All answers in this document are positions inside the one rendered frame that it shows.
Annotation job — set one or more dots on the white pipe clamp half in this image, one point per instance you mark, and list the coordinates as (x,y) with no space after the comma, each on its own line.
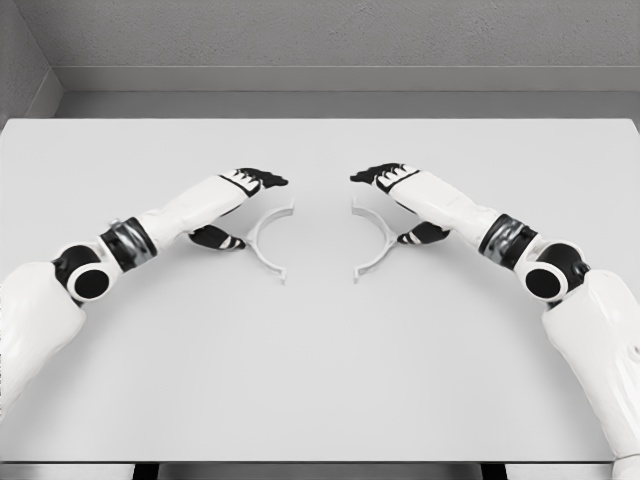
(256,250)
(386,247)

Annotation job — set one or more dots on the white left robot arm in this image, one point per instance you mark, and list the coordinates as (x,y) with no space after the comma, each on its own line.
(45,320)

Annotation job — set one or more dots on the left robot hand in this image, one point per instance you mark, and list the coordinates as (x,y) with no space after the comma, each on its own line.
(212,197)

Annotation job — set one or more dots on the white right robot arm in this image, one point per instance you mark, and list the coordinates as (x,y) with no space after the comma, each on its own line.
(595,320)

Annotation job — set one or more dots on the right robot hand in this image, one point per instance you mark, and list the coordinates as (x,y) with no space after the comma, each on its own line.
(425,192)

